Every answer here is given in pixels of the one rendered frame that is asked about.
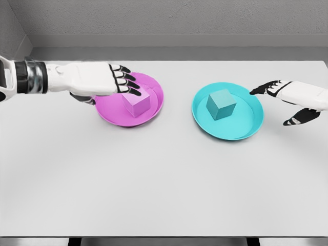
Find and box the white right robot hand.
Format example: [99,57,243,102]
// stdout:
[249,80,328,127]

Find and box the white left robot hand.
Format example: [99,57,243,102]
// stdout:
[67,62,142,106]

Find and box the pink block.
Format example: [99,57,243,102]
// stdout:
[121,89,151,118]

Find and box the pink plate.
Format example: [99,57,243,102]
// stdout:
[94,72,164,128]

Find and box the cyan plate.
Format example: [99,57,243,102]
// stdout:
[191,81,264,141]

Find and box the cyan block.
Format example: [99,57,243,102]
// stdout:
[206,89,237,121]

